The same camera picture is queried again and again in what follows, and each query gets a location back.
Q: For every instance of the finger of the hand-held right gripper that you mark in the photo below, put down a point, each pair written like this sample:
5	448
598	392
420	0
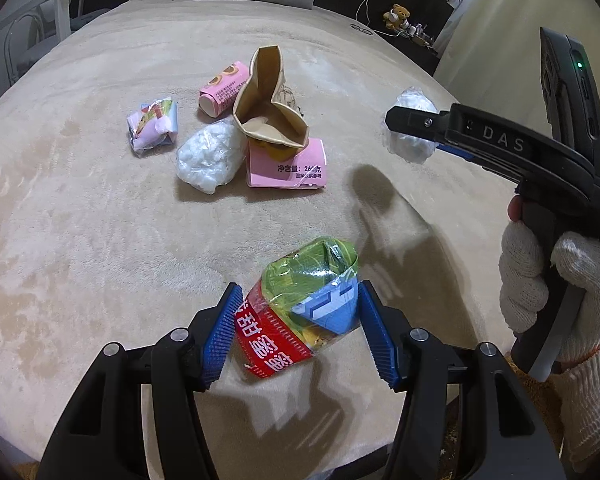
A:
455	151
480	132

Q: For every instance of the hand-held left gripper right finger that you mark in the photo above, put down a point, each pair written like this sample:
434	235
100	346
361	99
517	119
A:
380	342

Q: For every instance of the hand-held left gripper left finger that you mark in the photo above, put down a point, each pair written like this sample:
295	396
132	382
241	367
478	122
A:
222	332

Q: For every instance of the white plastic bag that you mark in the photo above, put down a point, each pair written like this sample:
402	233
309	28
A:
207	157
414	150

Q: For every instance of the green and red snack packet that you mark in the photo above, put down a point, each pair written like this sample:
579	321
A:
300	305

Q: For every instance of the pink cookie box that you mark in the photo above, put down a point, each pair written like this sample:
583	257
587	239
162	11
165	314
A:
220	91

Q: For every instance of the person's right forearm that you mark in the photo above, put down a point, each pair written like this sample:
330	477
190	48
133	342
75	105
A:
595	410

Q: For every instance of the person's right hand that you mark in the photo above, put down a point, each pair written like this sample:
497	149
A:
522	280

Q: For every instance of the small bottles cluster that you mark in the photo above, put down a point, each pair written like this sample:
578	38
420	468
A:
420	35

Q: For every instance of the cream curtain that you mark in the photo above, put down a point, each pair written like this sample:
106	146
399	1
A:
505	10

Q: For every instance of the yellow teddy bear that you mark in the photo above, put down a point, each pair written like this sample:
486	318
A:
397	16

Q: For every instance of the black eyeglasses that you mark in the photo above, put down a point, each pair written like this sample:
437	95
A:
360	28

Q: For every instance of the flat pink carton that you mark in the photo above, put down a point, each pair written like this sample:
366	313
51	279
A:
285	172

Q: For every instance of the brown paper bag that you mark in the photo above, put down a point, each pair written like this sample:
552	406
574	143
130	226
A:
265	85

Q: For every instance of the pastel snack packet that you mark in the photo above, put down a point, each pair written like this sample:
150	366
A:
152	125

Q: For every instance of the white chair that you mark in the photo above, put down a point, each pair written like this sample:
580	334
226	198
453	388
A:
62	2

